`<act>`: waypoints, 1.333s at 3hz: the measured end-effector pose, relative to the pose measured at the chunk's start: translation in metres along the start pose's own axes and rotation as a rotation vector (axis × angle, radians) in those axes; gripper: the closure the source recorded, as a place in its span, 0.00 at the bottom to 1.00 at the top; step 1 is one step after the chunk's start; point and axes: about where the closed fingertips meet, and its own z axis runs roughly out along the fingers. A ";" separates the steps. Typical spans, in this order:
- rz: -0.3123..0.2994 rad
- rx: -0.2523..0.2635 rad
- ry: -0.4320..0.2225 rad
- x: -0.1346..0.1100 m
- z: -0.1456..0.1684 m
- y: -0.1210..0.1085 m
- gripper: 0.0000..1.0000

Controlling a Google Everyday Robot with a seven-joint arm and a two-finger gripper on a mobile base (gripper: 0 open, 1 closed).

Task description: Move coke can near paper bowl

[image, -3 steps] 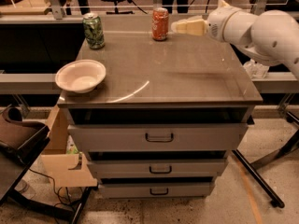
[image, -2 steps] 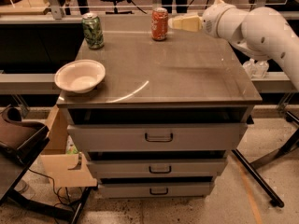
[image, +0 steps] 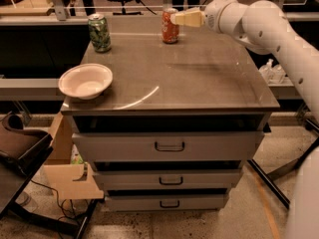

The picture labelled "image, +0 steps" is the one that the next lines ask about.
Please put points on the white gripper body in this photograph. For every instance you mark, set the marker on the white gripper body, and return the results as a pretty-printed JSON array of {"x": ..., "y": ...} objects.
[{"x": 215, "y": 13}]

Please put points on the orange coke can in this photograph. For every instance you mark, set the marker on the orange coke can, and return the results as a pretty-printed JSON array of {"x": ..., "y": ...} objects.
[{"x": 169, "y": 30}]

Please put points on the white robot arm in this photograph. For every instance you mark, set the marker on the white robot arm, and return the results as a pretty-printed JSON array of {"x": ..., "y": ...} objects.
[{"x": 263, "y": 28}]

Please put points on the green soda can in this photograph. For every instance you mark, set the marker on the green soda can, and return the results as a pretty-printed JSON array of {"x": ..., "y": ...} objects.
[{"x": 99, "y": 33}]

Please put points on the white paper bowl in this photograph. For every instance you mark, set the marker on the white paper bowl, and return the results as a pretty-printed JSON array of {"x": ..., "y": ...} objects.
[{"x": 86, "y": 81}]

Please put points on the grey drawer cabinet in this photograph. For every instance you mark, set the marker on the grey drawer cabinet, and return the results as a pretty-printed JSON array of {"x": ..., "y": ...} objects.
[{"x": 203, "y": 83}]

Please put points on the top grey drawer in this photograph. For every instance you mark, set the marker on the top grey drawer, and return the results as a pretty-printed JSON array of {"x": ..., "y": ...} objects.
[{"x": 173, "y": 146}]

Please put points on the grey drawer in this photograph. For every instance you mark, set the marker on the grey drawer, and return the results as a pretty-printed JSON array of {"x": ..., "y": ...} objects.
[
  {"x": 173, "y": 146},
  {"x": 166, "y": 202},
  {"x": 167, "y": 179}
]

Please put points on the black metal stand leg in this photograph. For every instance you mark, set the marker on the black metal stand leg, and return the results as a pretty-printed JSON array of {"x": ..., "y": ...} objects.
[{"x": 269, "y": 178}]

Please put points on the middle grey drawer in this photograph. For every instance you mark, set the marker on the middle grey drawer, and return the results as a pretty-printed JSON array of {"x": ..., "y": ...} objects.
[{"x": 167, "y": 179}]

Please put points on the bottom grey drawer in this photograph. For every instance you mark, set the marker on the bottom grey drawer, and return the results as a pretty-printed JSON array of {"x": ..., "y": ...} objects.
[{"x": 166, "y": 202}]

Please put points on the cardboard box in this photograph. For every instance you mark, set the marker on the cardboard box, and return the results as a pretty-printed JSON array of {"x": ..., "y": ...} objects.
[{"x": 72, "y": 181}]

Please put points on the black chair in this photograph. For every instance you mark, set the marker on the black chair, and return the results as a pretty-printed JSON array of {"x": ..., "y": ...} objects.
[{"x": 22, "y": 153}]

